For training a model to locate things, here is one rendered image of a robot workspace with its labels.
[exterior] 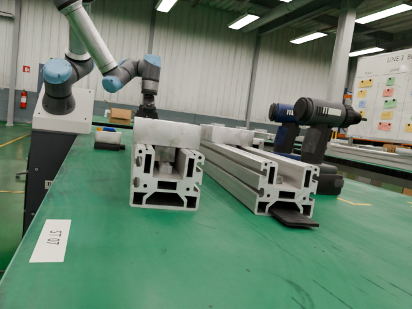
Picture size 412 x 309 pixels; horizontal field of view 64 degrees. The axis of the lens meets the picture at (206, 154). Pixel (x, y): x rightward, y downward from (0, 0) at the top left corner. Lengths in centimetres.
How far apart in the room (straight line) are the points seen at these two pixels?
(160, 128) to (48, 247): 27
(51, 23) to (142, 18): 299
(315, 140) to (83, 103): 128
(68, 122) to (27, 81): 1068
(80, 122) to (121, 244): 137
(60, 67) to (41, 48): 1082
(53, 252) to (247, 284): 17
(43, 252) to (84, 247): 4
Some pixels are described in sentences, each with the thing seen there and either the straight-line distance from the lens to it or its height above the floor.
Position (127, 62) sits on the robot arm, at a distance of 151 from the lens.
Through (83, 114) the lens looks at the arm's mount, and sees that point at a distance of 173.
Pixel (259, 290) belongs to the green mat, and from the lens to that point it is 30.
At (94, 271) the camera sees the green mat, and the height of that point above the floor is 78.
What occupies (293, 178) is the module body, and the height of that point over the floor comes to 84.
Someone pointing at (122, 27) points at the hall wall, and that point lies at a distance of 1254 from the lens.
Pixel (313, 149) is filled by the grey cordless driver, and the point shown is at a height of 88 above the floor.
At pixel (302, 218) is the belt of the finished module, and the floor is 79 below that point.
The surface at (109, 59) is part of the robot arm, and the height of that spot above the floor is 111.
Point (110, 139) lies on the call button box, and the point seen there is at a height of 82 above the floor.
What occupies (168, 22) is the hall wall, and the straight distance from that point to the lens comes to 1286.
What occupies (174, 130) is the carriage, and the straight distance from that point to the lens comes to 54.
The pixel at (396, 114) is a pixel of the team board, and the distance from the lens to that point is 410.
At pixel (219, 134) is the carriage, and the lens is 81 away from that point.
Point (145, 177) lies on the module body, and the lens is 47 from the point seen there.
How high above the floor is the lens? 91
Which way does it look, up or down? 6 degrees down
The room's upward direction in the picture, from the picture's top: 7 degrees clockwise
